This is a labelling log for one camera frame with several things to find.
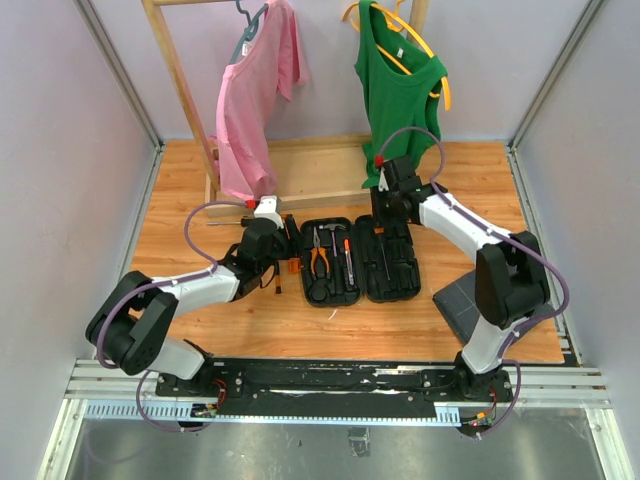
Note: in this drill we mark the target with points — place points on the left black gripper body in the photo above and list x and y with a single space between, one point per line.
282 249

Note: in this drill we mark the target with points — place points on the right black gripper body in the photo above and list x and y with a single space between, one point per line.
394 195

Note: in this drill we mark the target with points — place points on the orange handled pliers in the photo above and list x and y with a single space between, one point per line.
319 263

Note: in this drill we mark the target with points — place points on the steel claw hammer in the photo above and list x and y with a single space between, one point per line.
332 228

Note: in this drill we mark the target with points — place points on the black plastic tool case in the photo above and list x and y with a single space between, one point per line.
369 273

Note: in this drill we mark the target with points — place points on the small orange screwdriver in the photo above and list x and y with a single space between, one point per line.
379 233

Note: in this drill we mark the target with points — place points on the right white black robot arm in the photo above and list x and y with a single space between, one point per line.
496 251

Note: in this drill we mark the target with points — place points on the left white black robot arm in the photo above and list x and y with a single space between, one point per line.
130 330

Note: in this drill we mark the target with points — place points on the slim black orange screwdriver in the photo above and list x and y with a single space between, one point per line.
277 278

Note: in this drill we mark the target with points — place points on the wooden clothes rack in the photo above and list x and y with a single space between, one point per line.
312 172

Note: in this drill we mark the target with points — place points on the pink t-shirt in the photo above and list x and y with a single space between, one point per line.
270 64

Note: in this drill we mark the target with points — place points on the grey folded cloth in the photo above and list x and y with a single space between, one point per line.
457 301

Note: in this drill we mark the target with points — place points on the green tank top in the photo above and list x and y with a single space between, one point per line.
401 87

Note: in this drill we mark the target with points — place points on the orange clothes hanger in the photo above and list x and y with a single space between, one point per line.
397 24

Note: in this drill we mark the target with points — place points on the grey clothes hanger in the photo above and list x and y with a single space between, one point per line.
251 29

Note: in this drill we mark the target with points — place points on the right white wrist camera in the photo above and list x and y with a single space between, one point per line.
382 182

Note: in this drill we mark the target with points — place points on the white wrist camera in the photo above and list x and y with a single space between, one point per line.
382 182
267 207

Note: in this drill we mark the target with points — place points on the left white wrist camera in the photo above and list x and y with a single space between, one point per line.
267 207

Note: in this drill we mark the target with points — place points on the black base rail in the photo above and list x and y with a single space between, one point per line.
326 389

